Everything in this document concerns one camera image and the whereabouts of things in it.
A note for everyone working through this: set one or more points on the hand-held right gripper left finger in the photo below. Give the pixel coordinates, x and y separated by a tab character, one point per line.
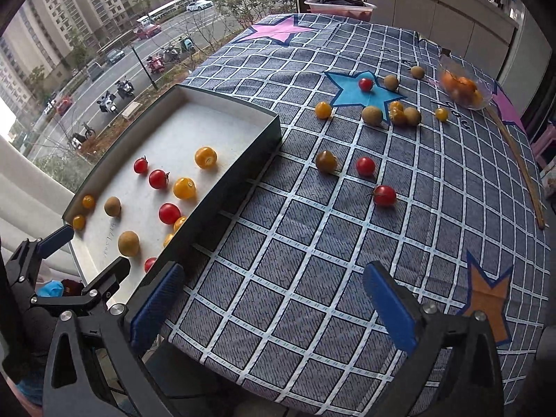
158	299

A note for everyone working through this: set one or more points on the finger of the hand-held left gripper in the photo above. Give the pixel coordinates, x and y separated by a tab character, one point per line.
115	273
54	239

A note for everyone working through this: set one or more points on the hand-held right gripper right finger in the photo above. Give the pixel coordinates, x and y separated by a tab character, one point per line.
386	308

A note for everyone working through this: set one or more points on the brown longan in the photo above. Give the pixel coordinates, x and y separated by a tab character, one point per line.
112	206
417	71
391	82
129	243
413	116
372	115

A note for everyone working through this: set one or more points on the red cherry tomato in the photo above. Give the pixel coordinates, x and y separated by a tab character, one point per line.
158	179
385	195
169	213
365	84
365	166
150	264
140	165

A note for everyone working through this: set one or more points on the white cardboard box lid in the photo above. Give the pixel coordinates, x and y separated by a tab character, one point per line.
186	126

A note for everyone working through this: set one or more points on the blue checked star tablecloth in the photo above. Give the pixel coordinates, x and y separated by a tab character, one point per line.
304	247

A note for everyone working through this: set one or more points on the dark brown-green cherry tomato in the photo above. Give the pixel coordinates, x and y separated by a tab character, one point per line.
326	161

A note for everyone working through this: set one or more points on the thin wooden stick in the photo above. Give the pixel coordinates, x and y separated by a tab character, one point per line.
521	169

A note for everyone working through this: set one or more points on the red scooter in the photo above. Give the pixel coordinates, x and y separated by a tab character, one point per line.
155	64

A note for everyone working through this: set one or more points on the red car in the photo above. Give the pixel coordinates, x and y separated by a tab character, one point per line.
147	31

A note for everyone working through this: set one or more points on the pink plastic stool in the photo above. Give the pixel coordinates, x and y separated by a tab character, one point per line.
548	143

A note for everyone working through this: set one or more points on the heap of orange tomatoes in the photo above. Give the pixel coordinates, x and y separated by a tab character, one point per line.
462	87

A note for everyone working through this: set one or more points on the clear plastic bowl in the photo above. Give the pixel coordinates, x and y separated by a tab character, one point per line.
488	95

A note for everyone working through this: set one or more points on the white car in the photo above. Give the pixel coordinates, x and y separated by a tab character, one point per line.
200	5

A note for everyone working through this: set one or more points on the white plastic basket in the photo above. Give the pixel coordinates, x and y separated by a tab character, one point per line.
339	12

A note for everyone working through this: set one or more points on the grey cabinet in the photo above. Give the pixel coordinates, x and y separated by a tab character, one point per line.
434	8

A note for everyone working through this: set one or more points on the dark cloth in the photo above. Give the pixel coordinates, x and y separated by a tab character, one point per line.
336	0

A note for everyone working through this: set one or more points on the white window frame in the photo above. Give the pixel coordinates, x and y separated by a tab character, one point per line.
26	182

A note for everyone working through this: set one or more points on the dark lamp post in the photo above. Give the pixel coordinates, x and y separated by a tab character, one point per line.
144	68

